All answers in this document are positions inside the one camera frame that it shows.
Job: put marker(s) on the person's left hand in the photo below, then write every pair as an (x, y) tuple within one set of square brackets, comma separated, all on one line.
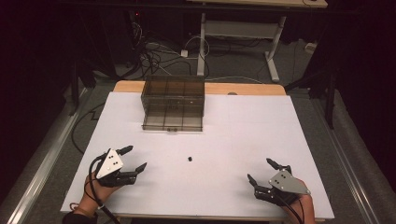
[(99, 186)]

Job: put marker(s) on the transparent brown drawer box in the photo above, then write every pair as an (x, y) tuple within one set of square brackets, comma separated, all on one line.
[(173, 102)]

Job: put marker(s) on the metal floor rail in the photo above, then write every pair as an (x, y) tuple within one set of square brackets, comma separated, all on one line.
[(345, 161), (40, 161)]

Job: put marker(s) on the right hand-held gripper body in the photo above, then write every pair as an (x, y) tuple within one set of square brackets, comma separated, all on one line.
[(280, 188)]

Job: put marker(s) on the person's right hand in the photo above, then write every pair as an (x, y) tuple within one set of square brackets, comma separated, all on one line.
[(300, 205)]

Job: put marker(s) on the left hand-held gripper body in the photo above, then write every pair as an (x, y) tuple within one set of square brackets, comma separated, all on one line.
[(109, 166)]

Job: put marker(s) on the white desk frame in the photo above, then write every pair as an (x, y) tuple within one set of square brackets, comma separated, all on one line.
[(239, 40)]

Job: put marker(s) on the white power adapter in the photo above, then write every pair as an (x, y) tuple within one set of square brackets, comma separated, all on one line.
[(184, 53)]

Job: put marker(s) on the black metal stand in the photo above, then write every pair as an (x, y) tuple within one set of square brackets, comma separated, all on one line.
[(76, 84), (323, 90)]

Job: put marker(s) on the white table mat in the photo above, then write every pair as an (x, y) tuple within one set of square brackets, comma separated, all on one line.
[(218, 149)]

